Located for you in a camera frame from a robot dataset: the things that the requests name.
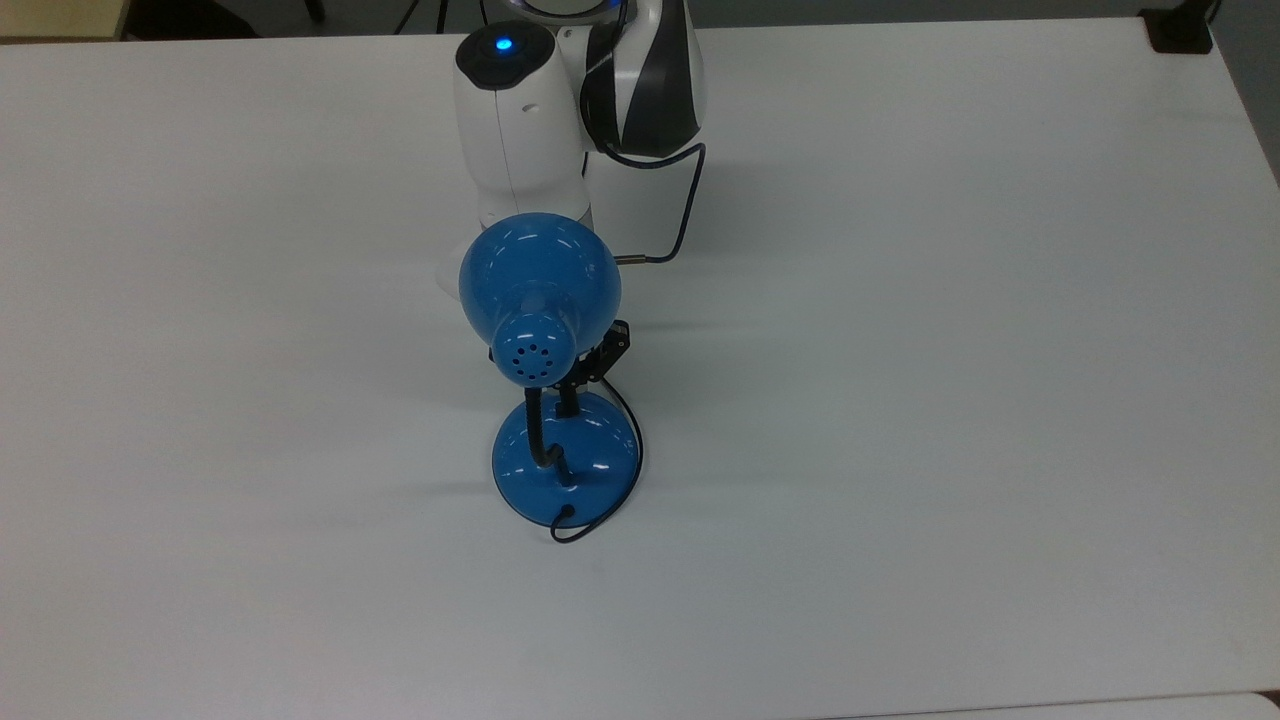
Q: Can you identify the blue desk lamp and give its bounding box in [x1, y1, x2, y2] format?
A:
[458, 212, 642, 523]

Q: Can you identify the beige furniture piece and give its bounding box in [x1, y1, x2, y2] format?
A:
[0, 0, 133, 44]

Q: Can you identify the black table clamp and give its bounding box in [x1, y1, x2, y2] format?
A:
[1139, 0, 1219, 55]

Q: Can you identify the black lamp power cable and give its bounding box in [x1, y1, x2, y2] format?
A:
[549, 380, 646, 545]

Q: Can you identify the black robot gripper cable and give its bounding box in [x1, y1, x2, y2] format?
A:
[596, 142, 709, 265]

